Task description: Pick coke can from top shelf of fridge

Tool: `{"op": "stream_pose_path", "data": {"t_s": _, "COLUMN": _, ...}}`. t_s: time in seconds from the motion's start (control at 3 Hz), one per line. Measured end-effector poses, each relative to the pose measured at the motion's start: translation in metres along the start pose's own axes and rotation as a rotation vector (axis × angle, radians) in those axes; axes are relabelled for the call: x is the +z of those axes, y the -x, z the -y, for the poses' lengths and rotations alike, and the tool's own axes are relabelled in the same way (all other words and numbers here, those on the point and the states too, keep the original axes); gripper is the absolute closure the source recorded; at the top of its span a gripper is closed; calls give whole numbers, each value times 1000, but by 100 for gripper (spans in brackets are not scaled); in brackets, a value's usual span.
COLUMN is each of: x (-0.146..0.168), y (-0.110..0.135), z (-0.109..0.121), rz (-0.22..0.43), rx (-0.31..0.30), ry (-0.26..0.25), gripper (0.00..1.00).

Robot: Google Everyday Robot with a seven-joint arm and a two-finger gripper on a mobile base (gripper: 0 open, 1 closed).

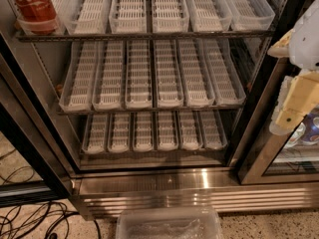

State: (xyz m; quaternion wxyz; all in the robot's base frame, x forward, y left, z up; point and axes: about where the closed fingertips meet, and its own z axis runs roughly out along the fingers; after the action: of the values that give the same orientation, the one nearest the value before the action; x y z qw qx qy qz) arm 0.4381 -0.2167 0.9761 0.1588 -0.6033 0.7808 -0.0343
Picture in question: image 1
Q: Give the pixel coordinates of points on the red coca-cola can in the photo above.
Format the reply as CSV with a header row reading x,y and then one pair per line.
x,y
35,4

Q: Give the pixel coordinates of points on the blue white item behind glass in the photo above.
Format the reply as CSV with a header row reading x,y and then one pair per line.
x,y
308,131

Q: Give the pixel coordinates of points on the clear plastic bin on floor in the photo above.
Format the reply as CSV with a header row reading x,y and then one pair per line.
x,y
170,223

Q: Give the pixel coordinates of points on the open fridge glass door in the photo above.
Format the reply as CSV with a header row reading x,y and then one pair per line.
x,y
22,133

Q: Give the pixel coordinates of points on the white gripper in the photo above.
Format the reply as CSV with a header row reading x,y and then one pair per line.
x,y
306,40

